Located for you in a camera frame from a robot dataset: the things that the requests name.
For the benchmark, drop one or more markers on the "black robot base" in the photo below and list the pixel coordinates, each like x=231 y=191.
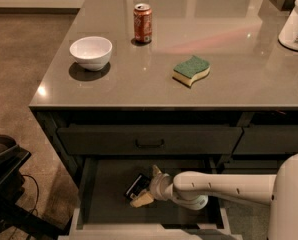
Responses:
x=12 y=157

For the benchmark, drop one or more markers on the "closed top left drawer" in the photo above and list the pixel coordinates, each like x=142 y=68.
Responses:
x=120 y=139

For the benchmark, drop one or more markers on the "top right drawer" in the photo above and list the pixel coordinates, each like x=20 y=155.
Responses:
x=268 y=140

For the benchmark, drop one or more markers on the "white ceramic bowl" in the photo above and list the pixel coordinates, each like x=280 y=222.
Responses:
x=92 y=53

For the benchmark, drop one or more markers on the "middle right drawer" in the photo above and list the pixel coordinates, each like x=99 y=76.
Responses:
x=251 y=167

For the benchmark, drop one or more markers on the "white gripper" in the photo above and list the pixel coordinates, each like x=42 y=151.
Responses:
x=156 y=185

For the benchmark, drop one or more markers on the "black rxbar chocolate bar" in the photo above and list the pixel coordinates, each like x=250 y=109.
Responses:
x=140 y=183

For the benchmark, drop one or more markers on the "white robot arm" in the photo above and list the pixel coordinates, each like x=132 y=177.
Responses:
x=191 y=190

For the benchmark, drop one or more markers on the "open middle drawer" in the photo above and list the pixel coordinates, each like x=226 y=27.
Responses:
x=104 y=213

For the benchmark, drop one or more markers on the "black drawer handle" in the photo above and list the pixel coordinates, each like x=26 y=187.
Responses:
x=159 y=144

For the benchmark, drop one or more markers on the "green yellow sponge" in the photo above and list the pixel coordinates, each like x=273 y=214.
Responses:
x=191 y=70

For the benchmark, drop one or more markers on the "orange soda can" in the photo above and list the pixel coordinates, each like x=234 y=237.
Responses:
x=142 y=22

